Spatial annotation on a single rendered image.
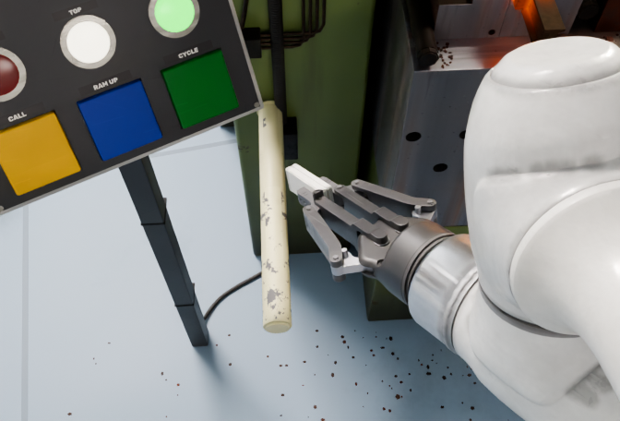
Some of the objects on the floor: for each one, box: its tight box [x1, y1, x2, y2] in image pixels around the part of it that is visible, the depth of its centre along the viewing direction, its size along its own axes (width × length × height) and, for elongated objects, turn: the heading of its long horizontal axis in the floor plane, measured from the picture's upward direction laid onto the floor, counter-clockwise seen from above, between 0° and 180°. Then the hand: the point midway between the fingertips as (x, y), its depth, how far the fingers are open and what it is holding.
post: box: [118, 155, 209, 346], centre depth 124 cm, size 4×4×108 cm
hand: (310, 188), depth 73 cm, fingers closed
